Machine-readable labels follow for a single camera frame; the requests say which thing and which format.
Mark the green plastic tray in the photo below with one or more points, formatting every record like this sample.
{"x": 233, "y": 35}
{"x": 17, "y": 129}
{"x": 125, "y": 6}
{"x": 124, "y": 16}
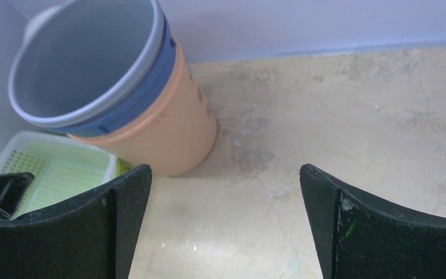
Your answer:
{"x": 121, "y": 167}

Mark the white perforated plastic basket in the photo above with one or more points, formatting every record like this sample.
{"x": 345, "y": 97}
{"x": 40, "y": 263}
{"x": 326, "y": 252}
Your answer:
{"x": 62, "y": 167}

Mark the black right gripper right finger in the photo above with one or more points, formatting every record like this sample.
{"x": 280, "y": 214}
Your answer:
{"x": 360, "y": 235}

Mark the small round drawer cabinet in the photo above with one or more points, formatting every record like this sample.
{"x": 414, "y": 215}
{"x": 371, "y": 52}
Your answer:
{"x": 38, "y": 21}

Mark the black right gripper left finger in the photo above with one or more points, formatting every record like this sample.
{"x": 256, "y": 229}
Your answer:
{"x": 90, "y": 235}

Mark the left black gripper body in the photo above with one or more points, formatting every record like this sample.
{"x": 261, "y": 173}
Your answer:
{"x": 12, "y": 189}

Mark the grey plastic bucket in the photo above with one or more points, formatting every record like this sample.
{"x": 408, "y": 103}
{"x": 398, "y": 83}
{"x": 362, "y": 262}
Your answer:
{"x": 84, "y": 60}

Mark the blue plastic bucket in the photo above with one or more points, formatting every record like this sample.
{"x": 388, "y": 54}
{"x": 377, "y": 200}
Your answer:
{"x": 138, "y": 101}

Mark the orange printed plastic bucket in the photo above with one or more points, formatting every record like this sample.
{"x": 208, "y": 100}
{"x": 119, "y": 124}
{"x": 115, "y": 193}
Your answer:
{"x": 174, "y": 135}

